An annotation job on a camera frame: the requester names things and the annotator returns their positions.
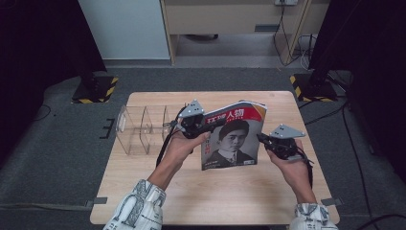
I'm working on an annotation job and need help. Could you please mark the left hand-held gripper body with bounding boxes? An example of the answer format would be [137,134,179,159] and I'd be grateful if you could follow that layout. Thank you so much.
[177,99,212,140]

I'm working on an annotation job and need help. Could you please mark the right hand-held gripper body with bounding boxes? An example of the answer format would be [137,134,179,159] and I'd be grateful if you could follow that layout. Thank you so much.
[265,124,306,161]

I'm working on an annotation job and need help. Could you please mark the magazine with portrait cover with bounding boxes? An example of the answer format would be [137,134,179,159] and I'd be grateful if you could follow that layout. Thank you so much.
[200,100,268,172]

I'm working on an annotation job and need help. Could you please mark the clear acrylic rack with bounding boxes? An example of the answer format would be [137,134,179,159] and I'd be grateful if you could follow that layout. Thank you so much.
[115,103,190,156]

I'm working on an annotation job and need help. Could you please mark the person's right hand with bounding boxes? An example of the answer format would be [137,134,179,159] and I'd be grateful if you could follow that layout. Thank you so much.
[266,139,313,190]

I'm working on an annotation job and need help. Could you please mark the person's left hand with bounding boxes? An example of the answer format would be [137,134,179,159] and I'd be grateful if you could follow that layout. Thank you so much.
[162,129,212,168]

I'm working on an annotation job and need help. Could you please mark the black stand with striped base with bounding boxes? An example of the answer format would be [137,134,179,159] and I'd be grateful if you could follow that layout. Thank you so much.
[289,47,339,104]
[71,63,119,104]

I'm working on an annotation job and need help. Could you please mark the grey tape piece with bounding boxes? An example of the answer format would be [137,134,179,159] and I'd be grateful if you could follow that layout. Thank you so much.
[320,196,343,207]
[85,196,108,208]

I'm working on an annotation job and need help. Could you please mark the black floor tape mark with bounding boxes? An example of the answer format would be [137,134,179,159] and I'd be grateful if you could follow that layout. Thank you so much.
[99,118,116,140]

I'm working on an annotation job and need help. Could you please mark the light wooden desk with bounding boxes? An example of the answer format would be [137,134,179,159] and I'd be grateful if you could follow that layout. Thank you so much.
[159,0,331,66]

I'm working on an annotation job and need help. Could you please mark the white cabinet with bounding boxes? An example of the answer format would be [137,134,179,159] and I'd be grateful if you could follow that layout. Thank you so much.
[78,0,171,60]

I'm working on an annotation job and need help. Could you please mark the dark curtain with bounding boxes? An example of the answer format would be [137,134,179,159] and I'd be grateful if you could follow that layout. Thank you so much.
[0,0,108,167]
[307,0,406,175]

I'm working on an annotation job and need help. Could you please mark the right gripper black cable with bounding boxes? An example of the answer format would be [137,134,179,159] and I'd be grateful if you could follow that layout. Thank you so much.
[296,149,315,190]

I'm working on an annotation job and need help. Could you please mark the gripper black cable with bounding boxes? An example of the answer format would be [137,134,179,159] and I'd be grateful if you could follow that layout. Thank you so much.
[155,106,188,168]
[296,149,315,190]

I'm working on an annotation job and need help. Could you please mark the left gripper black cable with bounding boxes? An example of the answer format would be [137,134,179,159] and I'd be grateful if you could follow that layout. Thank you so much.
[155,106,188,168]

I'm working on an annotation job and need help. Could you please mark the long black floor cable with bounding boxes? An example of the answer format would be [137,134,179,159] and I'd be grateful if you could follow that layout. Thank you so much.
[300,99,374,230]

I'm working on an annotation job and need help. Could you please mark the white cable bundle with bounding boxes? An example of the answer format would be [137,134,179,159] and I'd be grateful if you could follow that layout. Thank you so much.
[296,33,313,71]

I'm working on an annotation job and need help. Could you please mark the thick black floor cable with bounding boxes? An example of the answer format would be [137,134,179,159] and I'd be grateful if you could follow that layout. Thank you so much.
[355,213,406,230]

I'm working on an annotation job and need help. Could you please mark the black hanging power cable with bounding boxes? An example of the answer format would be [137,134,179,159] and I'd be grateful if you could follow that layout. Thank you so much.
[272,4,303,67]

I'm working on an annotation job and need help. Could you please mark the thin looped black floor cable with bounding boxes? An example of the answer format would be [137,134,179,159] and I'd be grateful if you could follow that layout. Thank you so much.
[33,103,52,123]

